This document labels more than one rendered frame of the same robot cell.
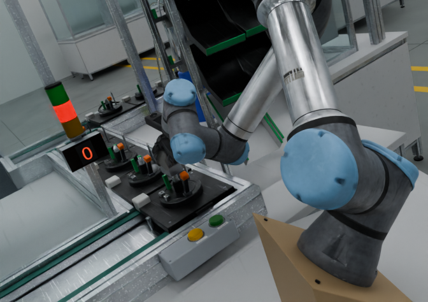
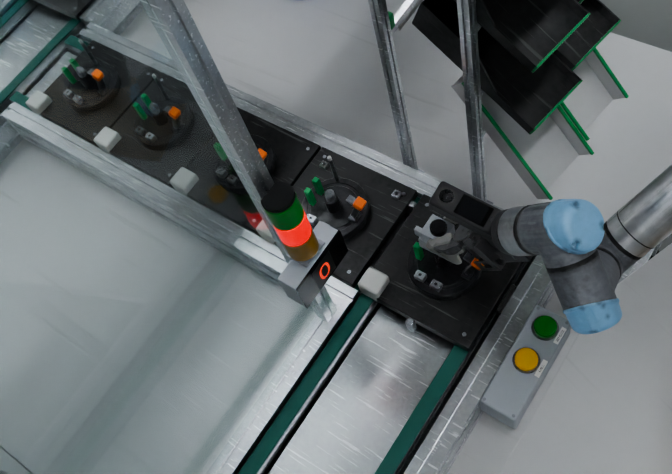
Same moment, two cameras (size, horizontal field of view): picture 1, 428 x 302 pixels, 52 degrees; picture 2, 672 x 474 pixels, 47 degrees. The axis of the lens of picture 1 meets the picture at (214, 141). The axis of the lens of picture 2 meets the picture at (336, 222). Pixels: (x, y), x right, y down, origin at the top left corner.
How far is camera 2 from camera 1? 1.03 m
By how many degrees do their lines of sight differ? 37
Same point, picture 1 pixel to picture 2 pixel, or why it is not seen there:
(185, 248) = (524, 388)
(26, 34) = (235, 132)
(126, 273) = (451, 445)
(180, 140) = (597, 314)
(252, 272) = (604, 386)
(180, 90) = (587, 229)
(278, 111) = not seen: hidden behind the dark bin
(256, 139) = (546, 148)
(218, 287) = (564, 418)
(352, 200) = not seen: outside the picture
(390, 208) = not seen: outside the picture
